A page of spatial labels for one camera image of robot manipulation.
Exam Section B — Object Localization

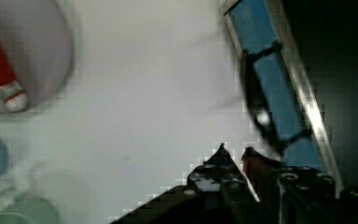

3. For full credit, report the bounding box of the grey round plate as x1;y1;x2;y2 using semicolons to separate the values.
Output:
0;0;73;109

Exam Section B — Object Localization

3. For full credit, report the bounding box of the green cup with handle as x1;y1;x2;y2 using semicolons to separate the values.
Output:
0;193;62;224

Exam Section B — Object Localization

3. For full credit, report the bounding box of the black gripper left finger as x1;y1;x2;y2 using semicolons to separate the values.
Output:
111;145;255;224

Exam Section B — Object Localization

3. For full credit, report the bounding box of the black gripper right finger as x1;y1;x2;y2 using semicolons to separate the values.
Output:
241;147;358;224

